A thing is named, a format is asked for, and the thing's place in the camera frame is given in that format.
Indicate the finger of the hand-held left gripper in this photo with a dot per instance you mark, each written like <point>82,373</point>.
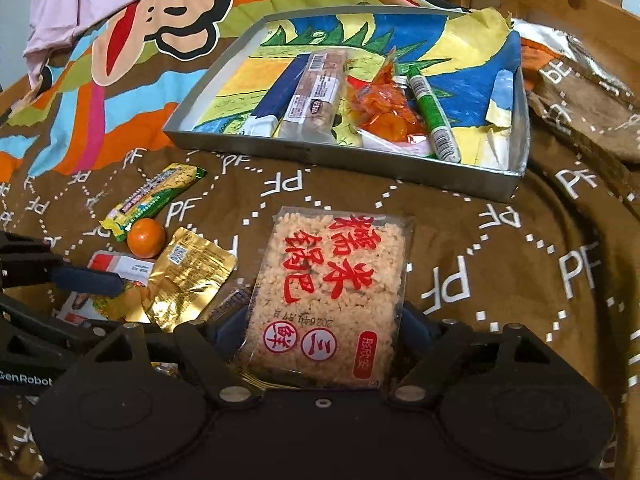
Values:
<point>50,332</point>
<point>90,280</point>

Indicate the yellow green snack bar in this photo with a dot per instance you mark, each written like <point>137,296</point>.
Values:
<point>150,197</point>

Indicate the small orange tangerine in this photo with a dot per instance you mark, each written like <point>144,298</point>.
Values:
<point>146,237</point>

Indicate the green tube snack packet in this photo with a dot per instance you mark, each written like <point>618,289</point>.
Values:
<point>432,110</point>

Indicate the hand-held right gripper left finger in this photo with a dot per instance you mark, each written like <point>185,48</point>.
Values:
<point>232,332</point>

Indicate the grey metal tray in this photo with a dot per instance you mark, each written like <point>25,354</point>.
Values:
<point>350,160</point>

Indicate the clear brown biscuit packet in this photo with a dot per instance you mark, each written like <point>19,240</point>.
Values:
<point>312,95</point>

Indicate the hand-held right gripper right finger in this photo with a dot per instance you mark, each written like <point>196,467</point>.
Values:
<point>417,332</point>

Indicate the white red snack pouch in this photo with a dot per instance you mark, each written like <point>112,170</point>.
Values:
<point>120,265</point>

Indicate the rice cracker packet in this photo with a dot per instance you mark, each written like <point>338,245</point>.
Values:
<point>325,285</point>

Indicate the wooden bed frame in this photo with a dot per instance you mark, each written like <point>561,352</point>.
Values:
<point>550,5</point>

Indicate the pink bed sheet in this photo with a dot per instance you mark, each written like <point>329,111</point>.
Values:
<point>75,0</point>

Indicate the gold foil snack pouch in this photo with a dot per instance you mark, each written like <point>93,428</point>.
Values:
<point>190,275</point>

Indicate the dinosaur drawing paper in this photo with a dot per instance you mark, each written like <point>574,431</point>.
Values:
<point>450,50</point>

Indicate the orange snack bag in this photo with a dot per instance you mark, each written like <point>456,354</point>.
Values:
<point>385,110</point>

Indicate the brown lettered blanket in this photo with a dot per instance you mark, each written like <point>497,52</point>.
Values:
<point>500,260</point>

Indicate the long blue snack packet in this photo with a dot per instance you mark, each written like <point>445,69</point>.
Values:
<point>280,95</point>

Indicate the striped monkey printed blanket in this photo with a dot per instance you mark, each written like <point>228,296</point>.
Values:
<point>150,20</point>

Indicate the silver foil bag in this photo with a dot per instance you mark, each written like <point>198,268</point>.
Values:
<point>575,45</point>

